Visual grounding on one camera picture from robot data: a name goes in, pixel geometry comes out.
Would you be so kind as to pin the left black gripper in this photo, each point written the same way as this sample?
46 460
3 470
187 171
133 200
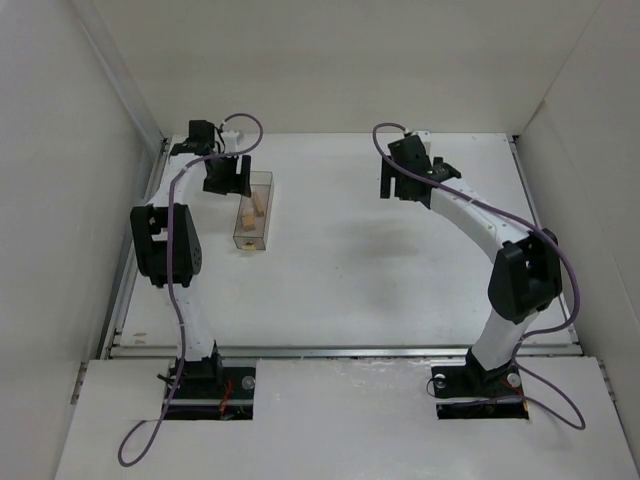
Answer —
226 178

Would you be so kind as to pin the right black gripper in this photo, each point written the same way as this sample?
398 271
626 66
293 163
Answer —
400 183

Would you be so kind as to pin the long rectangular wood block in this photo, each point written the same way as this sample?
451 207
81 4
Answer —
259 206

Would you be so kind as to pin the wood cube block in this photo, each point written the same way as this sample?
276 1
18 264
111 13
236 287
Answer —
248 223

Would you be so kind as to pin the clear plastic box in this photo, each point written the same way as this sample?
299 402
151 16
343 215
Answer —
254 213

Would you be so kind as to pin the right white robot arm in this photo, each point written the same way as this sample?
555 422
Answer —
525 276

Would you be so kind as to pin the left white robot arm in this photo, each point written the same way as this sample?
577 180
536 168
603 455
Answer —
169 253

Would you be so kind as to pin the white front cover board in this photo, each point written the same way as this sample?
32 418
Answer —
316 419

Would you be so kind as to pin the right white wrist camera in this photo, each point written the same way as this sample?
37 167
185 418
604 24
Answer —
424 136

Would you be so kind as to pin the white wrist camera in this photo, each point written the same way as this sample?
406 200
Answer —
232 140
424 136

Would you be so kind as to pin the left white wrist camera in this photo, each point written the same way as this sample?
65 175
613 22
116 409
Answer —
232 140

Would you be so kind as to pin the aluminium front rail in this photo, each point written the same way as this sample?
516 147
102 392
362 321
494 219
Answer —
303 352

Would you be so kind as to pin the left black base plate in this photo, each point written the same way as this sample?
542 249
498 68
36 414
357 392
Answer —
235 387

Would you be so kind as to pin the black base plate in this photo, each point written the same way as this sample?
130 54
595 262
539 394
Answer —
463 393
235 387

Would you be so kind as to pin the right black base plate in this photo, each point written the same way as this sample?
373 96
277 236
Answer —
463 393

